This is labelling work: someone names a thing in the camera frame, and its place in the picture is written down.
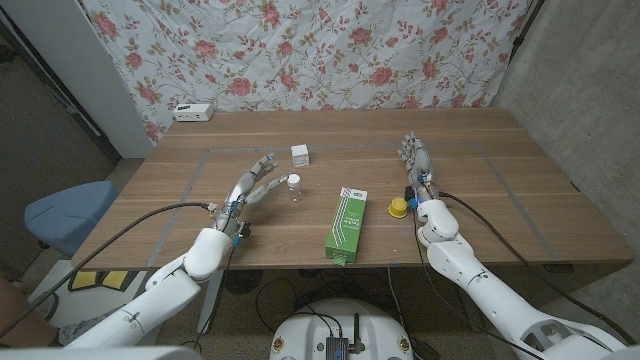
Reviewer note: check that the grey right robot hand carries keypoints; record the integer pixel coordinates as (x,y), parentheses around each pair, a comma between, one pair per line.
(420,165)

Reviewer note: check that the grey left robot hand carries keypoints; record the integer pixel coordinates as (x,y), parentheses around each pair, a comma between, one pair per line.
(240,192)

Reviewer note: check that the clear medicine bottle white cap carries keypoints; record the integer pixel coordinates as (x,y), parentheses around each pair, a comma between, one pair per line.
(294,192)

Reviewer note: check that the white robot base with electronics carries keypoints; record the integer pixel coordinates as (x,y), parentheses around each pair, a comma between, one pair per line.
(310,330)

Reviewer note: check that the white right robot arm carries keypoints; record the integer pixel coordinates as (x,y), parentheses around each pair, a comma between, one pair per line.
(485,285)

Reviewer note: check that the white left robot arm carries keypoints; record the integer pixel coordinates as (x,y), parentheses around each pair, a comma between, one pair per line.
(170,295)

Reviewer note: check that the yellow cup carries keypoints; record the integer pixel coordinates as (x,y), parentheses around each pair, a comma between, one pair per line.
(397,209)

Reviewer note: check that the white cube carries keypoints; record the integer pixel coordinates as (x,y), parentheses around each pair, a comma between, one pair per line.
(300,156)

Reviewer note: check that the green straw box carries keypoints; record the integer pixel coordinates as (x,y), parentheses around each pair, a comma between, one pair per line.
(346,227)

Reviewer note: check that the white power strip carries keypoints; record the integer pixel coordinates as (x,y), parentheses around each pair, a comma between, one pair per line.
(193,112)

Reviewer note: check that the floral backdrop cloth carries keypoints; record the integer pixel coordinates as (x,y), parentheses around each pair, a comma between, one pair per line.
(310,60)

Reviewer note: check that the blue padded chair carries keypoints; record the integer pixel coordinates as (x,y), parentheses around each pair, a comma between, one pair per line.
(70,215)

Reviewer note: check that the black backdrop stand pole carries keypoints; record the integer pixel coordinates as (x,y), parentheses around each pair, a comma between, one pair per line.
(525,22)

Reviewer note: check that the yellow and black floor mat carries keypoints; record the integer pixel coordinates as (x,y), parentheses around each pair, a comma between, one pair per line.
(82,281)

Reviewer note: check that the brown rounded object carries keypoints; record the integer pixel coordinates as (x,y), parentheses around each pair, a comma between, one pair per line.
(20,320)

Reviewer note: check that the white wall panel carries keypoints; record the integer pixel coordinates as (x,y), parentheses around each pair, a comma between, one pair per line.
(75,60)

